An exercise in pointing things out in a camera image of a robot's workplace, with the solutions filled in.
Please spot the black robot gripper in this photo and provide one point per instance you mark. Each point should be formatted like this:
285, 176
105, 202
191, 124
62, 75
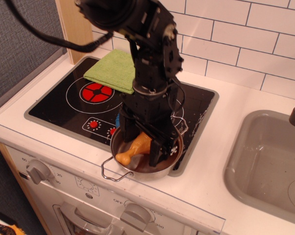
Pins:
143, 111

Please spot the orange toy chicken drumstick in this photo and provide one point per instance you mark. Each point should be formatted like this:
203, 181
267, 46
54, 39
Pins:
141, 145

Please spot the stainless steel pot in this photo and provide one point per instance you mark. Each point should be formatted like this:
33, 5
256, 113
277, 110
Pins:
139, 167

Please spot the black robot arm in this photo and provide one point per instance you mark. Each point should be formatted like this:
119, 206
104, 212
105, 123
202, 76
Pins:
151, 31

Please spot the red right stove knob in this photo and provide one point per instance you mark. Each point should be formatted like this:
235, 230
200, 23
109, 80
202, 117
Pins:
112, 131

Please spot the red stove knob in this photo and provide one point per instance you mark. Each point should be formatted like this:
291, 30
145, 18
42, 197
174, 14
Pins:
93, 124
112, 131

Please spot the red left stove knob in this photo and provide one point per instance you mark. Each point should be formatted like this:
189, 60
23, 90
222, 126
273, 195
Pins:
93, 124

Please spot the black toy stovetop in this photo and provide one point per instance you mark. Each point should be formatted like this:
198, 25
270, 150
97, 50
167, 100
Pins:
70, 105

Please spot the grey oven knob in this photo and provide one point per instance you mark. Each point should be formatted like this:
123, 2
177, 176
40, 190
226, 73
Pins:
136, 216

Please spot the green folded cloth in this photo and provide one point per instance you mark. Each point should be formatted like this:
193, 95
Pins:
115, 70

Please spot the white toy oven front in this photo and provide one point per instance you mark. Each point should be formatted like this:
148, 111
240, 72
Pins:
89, 198

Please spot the grey timer knob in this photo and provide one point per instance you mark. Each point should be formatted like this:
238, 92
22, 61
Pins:
37, 171

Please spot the grey toy sink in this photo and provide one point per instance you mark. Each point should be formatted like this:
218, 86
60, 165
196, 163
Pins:
260, 171

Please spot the orange object bottom left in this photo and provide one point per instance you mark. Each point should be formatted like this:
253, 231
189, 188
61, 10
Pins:
17, 230

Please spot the blue handled metal spoon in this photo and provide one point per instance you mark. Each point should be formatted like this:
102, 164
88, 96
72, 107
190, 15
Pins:
117, 121

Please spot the grey oven door handle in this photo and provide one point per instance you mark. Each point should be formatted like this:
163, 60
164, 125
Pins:
78, 224

